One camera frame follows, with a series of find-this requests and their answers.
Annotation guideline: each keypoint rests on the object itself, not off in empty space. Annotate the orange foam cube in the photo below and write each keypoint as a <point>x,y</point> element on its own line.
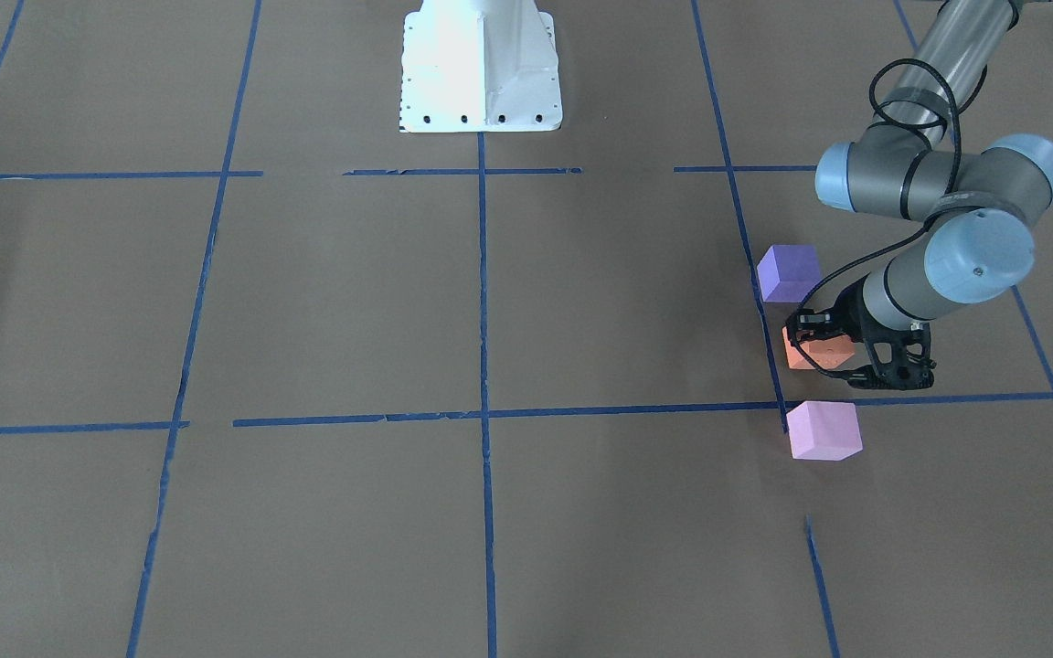
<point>829,354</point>

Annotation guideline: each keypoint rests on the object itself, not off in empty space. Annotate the pink foam cube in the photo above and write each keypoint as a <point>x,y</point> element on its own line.
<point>824,430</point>

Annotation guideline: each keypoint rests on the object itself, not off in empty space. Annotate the purple foam cube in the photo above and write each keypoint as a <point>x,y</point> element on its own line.
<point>788,271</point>

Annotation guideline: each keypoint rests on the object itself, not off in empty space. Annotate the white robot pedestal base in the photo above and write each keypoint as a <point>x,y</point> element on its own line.
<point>479,67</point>

